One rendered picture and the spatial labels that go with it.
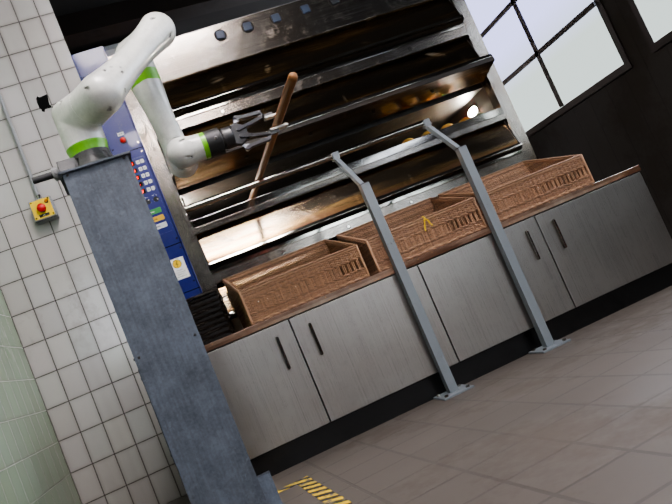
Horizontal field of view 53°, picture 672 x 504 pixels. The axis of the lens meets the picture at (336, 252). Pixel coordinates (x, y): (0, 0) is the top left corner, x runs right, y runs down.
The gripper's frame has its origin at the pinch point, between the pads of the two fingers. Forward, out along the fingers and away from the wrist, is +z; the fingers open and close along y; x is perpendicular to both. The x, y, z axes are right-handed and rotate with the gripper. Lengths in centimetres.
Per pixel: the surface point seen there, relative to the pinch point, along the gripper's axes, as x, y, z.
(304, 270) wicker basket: -52, 49, -1
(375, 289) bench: -46, 68, 23
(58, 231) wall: -103, -15, -92
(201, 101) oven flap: -96, -52, -7
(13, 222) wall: -103, -26, -108
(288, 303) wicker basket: -52, 59, -12
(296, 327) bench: -47, 69, -14
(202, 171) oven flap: -96, -18, -19
